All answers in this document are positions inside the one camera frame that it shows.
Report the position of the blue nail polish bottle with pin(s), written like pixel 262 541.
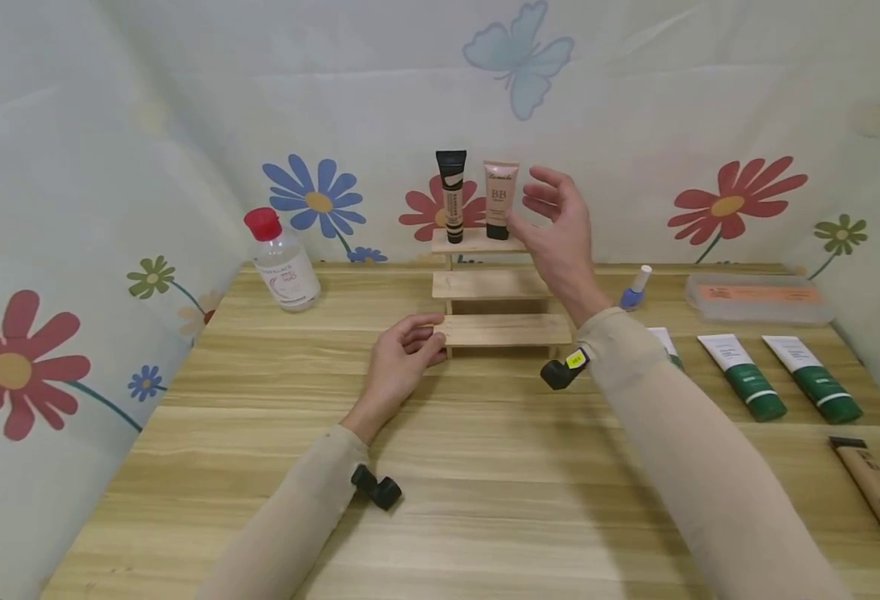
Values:
pixel 635 292

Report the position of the person's right hand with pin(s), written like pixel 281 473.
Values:
pixel 564 242

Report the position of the beige tube with black cap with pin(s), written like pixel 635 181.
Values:
pixel 875 492

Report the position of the wooden three-step shelf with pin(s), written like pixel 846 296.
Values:
pixel 496 285

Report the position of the person's left hand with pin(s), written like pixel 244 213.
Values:
pixel 391 371

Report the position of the pink cosmetic tube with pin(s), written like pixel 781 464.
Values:
pixel 500 200

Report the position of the person's left forearm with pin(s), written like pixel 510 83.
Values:
pixel 294 525

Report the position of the black wrist band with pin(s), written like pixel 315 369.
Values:
pixel 561 371
pixel 377 487

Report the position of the black cosmetic tube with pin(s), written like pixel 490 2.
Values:
pixel 452 196

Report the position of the clear plastic box orange label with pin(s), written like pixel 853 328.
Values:
pixel 759 297

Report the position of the green and white tube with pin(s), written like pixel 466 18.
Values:
pixel 667 343
pixel 815 379
pixel 744 379

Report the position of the clear bottle with red cap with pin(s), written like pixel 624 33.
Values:
pixel 284 267

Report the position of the person's right forearm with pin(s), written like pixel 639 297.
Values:
pixel 702 467

